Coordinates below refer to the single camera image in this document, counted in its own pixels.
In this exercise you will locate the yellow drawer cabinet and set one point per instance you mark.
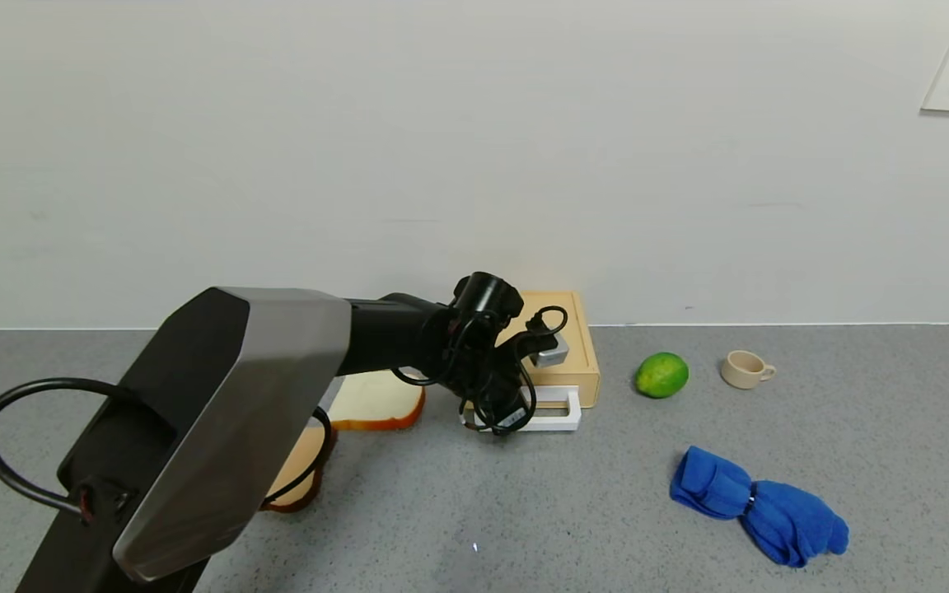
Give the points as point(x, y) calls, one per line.
point(582, 362)

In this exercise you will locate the blue rolled cloth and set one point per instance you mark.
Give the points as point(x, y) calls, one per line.
point(779, 515)

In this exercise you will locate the green lime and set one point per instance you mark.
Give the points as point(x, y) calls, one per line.
point(662, 375)

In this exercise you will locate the brown toast slice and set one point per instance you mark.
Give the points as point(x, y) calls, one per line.
point(301, 465)

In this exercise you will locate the beige cup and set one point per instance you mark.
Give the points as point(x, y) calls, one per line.
point(742, 370)

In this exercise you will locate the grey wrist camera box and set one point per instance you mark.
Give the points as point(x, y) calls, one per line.
point(551, 352)

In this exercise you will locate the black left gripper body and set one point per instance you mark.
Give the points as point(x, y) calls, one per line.
point(508, 421)

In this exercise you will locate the white bread slice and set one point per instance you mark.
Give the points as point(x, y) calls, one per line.
point(384, 408)

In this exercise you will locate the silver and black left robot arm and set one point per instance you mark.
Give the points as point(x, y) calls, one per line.
point(219, 412)

